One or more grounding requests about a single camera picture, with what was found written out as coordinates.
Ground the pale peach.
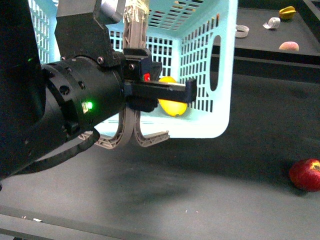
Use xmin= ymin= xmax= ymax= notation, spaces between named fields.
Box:
xmin=278 ymin=41 xmax=300 ymax=52

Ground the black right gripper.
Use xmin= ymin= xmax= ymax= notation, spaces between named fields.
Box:
xmin=94 ymin=0 xmax=197 ymax=150

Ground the light blue plastic basket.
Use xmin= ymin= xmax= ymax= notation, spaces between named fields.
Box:
xmin=27 ymin=0 xmax=239 ymax=140

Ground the black display tray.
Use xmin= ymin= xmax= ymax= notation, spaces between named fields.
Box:
xmin=234 ymin=7 xmax=320 ymax=65

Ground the yellow starfruit far right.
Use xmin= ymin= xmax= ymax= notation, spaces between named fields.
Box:
xmin=278 ymin=6 xmax=297 ymax=20

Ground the white tape roll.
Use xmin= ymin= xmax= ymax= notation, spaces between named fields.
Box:
xmin=235 ymin=24 xmax=250 ymax=39

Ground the yellow mango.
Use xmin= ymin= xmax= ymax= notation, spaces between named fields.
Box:
xmin=157 ymin=75 xmax=188 ymax=118

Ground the red apple near gripper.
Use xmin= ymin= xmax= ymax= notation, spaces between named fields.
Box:
xmin=289 ymin=158 xmax=320 ymax=192

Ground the crumpled white paper tape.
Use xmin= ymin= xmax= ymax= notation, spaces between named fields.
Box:
xmin=262 ymin=17 xmax=281 ymax=30

